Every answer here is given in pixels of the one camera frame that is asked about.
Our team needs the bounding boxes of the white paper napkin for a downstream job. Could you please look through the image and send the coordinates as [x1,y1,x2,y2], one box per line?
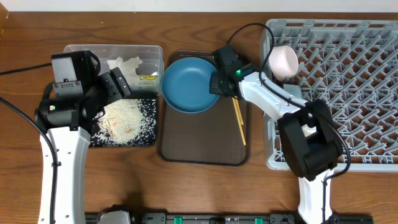
[107,57,142,85]

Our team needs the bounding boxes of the green yellow snack wrapper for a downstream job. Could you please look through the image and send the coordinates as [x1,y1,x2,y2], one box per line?
[139,72,159,81]

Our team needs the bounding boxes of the dark blue plate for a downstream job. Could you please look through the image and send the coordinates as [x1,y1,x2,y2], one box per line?
[161,57,220,113]

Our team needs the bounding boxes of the rice pile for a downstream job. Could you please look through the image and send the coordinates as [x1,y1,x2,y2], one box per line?
[90,98,157,146]

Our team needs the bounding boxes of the wooden chopstick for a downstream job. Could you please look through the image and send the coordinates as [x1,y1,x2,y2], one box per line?
[232,98,246,146]
[233,98,244,126]

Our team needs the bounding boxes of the cream white cup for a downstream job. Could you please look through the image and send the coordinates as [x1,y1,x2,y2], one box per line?
[302,124,317,137]

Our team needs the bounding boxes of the light blue bowl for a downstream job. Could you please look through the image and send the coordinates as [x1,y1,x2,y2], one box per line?
[283,84,302,99]

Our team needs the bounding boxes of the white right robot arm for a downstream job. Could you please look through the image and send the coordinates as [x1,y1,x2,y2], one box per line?
[210,45,343,223]

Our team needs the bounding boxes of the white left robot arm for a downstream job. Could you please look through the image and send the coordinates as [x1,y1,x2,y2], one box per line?
[35,50,131,223]

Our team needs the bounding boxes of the clear plastic waste bin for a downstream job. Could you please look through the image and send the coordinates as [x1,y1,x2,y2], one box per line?
[64,44,164,98]

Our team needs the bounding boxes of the grey dishwasher rack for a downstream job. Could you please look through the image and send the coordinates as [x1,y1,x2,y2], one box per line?
[261,19,397,172]

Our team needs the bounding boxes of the black plastic tray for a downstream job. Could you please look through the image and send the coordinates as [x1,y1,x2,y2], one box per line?
[88,90,158,148]

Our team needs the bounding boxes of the brown serving tray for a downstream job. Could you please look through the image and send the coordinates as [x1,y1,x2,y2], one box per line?
[157,50,250,166]

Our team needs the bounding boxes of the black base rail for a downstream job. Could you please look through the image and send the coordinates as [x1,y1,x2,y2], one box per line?
[85,204,374,224]

